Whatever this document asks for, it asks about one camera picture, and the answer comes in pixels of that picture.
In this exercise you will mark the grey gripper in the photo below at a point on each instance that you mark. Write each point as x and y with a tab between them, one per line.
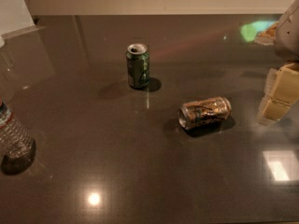
288	36

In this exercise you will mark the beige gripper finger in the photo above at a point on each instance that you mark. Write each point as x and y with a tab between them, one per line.
271	111

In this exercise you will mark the green soda can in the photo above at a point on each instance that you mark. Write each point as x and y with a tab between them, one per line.
138	65

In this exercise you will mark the clear plastic water bottle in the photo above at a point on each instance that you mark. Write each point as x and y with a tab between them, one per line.
17	146

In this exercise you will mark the orange soda can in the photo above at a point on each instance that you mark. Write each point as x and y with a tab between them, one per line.
200	113

